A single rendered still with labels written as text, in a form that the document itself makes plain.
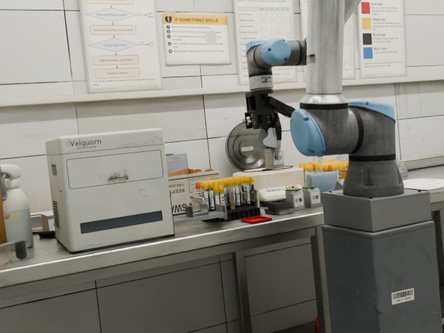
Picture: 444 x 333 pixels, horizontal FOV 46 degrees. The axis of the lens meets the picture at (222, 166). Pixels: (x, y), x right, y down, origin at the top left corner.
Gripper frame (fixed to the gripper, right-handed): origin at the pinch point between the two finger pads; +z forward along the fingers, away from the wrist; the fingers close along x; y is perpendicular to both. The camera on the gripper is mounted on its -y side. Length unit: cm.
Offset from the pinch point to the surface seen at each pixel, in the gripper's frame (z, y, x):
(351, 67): -34, -81, -55
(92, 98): -26, 43, -53
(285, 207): 17.3, -0.8, 2.6
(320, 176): 9.9, -20.0, -4.4
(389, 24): -54, -105, -54
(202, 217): 15.2, 29.1, 6.1
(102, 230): 14, 58, 7
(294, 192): 13.3, -5.9, 0.5
